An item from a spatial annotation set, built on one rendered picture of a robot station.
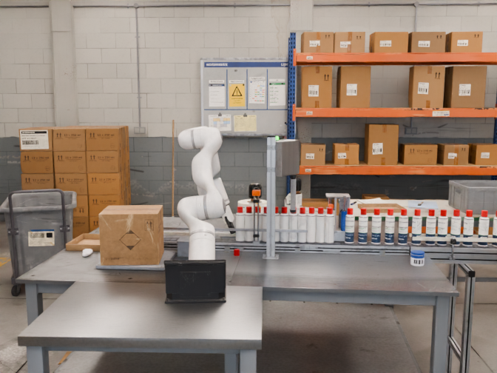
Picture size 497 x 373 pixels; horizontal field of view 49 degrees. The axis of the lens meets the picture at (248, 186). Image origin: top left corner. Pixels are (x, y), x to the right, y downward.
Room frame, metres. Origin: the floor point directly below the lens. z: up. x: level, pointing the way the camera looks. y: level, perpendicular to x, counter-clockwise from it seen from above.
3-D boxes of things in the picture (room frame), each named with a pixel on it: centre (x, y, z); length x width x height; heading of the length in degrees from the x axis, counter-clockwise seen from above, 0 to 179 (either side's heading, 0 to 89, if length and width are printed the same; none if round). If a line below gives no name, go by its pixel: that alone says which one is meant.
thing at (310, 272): (3.21, 0.02, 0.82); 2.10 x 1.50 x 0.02; 85
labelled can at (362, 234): (3.05, -0.66, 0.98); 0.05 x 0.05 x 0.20
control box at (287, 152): (3.01, -0.19, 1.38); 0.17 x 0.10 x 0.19; 140
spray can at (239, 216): (3.11, 0.05, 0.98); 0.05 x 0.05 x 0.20
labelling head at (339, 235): (3.16, -0.52, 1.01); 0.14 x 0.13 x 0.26; 85
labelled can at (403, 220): (3.03, -0.88, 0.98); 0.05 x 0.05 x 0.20
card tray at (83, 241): (3.19, 0.90, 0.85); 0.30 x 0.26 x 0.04; 85
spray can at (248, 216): (3.11, 0.00, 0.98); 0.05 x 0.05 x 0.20
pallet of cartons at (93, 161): (6.50, 2.03, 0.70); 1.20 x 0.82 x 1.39; 94
